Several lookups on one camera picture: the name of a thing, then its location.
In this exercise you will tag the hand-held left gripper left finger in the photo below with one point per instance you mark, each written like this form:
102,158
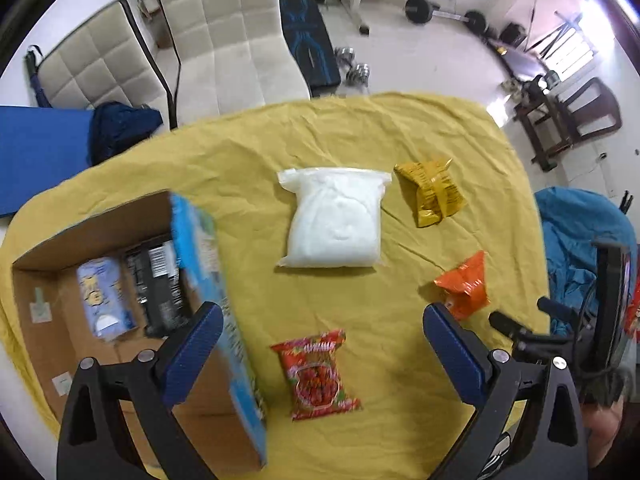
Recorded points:
192,355

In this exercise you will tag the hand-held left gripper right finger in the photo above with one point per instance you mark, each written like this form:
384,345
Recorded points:
452,355

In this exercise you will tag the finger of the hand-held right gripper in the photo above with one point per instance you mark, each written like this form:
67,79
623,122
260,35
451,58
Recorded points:
557,309
507,324

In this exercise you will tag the black snack packet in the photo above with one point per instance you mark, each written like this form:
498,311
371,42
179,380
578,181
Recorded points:
157,290

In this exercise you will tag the light blue cartoon snack packet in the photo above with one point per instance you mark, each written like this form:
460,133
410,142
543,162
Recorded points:
102,295

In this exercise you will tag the red snack packet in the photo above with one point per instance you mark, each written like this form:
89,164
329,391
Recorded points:
315,375

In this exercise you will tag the cardboard box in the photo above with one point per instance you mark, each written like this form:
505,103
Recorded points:
100,225

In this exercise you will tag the person's right forearm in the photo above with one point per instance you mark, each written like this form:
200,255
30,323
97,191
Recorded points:
605,427

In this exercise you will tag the orange snack packet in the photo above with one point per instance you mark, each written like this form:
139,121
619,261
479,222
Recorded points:
465,285

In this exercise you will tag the teal cloth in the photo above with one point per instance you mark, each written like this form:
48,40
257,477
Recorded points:
565,230

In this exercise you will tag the yellow snack packet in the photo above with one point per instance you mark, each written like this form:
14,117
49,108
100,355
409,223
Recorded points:
432,190

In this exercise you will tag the white plastic bag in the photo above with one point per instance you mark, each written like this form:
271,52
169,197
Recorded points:
335,215

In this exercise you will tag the dark wooden chair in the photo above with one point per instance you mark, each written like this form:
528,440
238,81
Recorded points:
582,110

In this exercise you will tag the dark blue bag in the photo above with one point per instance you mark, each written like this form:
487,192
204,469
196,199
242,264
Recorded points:
122,130

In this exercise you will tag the yellow tablecloth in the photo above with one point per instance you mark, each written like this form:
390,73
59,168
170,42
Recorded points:
350,130

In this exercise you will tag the blue mat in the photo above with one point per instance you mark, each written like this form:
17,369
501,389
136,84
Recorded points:
40,155

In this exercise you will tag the grey incline bench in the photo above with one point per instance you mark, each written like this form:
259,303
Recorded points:
520,60

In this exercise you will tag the chrome dumbbell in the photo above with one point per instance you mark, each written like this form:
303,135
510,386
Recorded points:
346,56
360,74

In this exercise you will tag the small beige padded chair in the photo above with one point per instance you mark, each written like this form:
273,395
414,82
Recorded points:
95,65

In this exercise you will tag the black umbrella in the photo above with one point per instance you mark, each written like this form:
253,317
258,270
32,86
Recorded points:
36,77

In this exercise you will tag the large beige padded chair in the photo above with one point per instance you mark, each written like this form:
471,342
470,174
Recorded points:
230,35

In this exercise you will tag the barbell with black plates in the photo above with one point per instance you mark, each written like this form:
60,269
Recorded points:
419,9

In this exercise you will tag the black and blue weight bench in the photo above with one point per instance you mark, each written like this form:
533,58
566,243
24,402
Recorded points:
307,35

